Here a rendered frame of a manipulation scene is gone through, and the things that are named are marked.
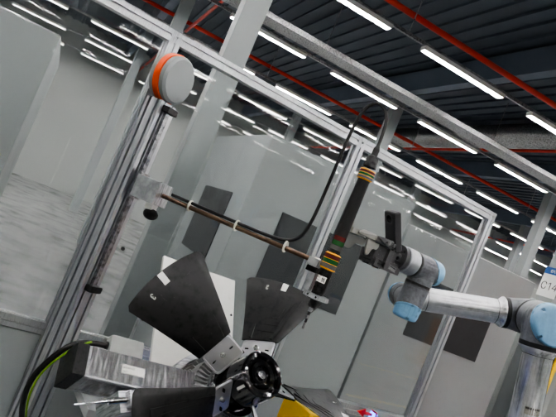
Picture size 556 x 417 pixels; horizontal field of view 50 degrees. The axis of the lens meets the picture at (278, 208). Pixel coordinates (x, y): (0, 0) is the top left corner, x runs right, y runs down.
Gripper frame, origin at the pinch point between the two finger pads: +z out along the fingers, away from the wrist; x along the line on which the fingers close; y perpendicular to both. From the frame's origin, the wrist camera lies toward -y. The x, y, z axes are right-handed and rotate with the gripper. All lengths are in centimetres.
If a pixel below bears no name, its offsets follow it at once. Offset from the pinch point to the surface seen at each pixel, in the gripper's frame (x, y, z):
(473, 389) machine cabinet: 252, 72, -393
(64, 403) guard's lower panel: 70, 89, 30
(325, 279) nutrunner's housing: -2.2, 15.3, 3.1
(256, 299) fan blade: 19.5, 28.8, 7.2
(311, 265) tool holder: 1.9, 13.4, 6.0
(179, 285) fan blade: 9.6, 30.7, 35.0
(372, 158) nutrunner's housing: -1.8, -18.5, 3.6
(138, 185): 51, 12, 43
